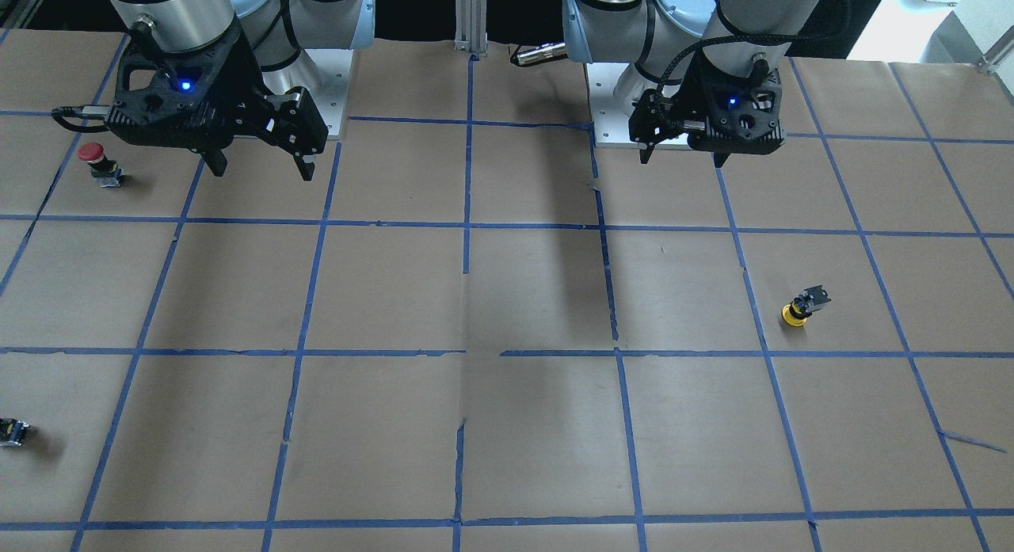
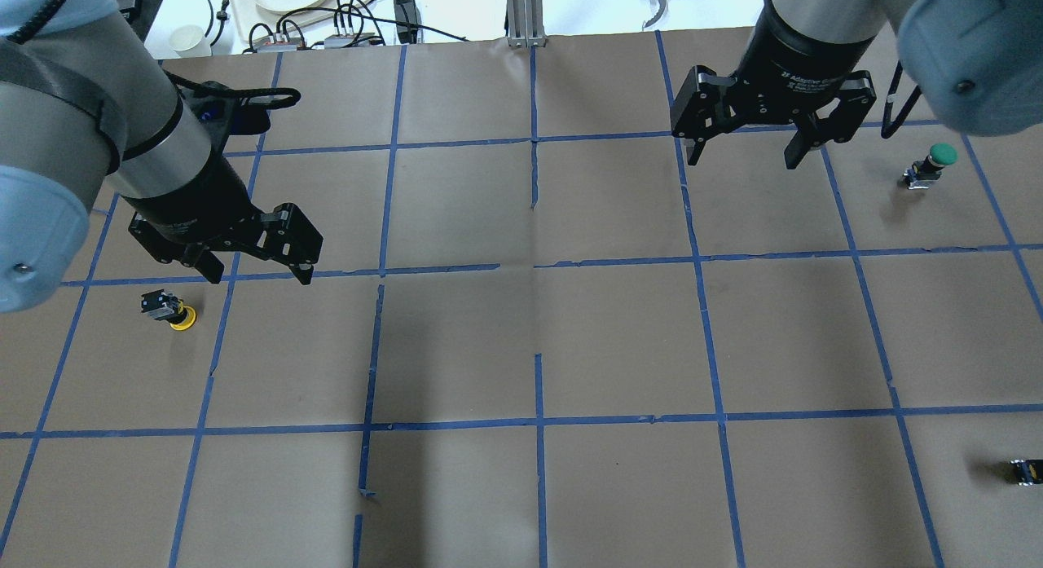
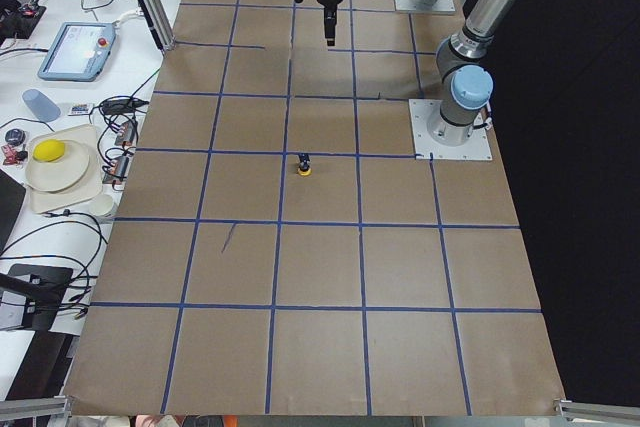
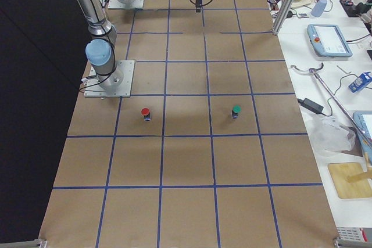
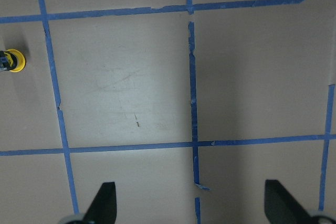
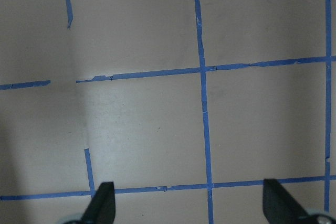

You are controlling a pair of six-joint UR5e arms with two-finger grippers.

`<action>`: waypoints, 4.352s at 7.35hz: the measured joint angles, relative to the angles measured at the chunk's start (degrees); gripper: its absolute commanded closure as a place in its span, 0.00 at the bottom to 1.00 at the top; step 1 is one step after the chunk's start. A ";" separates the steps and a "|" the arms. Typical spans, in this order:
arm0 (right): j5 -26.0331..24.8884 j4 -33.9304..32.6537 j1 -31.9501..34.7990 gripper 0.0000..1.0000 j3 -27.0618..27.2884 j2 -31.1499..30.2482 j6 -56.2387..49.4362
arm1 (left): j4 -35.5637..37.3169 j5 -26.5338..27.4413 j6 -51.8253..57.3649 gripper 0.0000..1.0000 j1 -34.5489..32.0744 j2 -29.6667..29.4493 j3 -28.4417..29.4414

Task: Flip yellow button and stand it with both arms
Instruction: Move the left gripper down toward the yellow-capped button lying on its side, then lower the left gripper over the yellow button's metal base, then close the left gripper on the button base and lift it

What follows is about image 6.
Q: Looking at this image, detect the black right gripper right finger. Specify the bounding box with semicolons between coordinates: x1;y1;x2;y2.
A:
262;179;309;224

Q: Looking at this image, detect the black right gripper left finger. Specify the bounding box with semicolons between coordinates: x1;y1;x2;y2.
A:
80;182;116;224

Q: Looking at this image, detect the brown paper table cover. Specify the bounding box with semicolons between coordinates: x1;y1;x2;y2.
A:
1;0;335;223

